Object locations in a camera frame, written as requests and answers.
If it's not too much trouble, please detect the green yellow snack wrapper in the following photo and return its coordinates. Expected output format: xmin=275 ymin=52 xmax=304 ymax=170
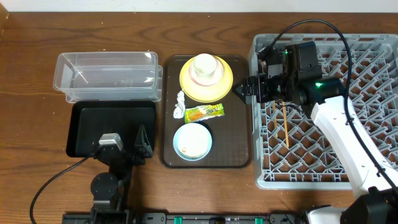
xmin=184 ymin=103 xmax=225 ymax=124

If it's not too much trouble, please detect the cream paper cup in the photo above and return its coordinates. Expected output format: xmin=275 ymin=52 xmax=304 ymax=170
xmin=193 ymin=54 xmax=217 ymax=78

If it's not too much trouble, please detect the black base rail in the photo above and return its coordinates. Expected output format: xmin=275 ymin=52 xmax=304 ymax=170
xmin=62 ymin=213 xmax=308 ymax=224

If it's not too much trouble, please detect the grey dishwasher rack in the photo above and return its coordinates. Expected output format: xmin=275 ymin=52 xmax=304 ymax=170
xmin=248 ymin=34 xmax=397 ymax=190

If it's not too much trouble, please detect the brown plastic serving tray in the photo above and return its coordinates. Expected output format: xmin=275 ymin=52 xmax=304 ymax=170
xmin=159 ymin=55 xmax=252 ymax=169

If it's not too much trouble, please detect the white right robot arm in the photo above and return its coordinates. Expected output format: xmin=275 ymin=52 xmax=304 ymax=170
xmin=233 ymin=75 xmax=397 ymax=223

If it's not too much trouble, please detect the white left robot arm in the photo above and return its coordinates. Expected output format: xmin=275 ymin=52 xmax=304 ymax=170
xmin=88 ymin=125 xmax=153 ymax=224

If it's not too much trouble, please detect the yellow plate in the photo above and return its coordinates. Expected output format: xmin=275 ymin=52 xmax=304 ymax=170
xmin=179 ymin=55 xmax=233 ymax=103

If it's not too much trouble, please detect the black plastic bin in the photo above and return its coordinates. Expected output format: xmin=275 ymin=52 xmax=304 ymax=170
xmin=65 ymin=101 xmax=156 ymax=157

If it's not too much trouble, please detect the white tissue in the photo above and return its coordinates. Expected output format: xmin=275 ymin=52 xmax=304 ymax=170
xmin=173 ymin=90 xmax=186 ymax=119

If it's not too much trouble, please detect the pink bowl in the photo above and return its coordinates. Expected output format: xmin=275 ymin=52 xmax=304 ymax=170
xmin=188 ymin=58 xmax=224 ymax=86

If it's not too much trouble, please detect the clear plastic bin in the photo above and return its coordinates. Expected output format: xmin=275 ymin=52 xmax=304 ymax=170
xmin=53 ymin=52 xmax=163 ymax=103

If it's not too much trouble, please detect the light blue bowl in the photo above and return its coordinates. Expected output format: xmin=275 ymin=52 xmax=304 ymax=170
xmin=173 ymin=123 xmax=213 ymax=161

